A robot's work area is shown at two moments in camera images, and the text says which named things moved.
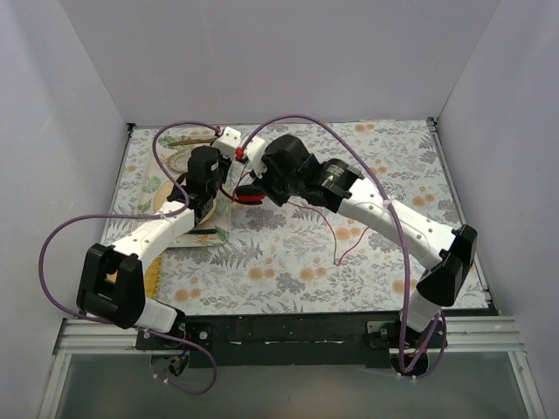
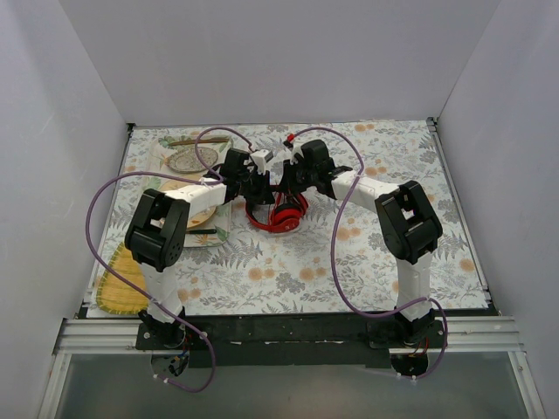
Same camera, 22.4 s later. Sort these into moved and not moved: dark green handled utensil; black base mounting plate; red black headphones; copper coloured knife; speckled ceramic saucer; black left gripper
Moved: black left gripper; red black headphones
Not moved: copper coloured knife; black base mounting plate; dark green handled utensil; speckled ceramic saucer
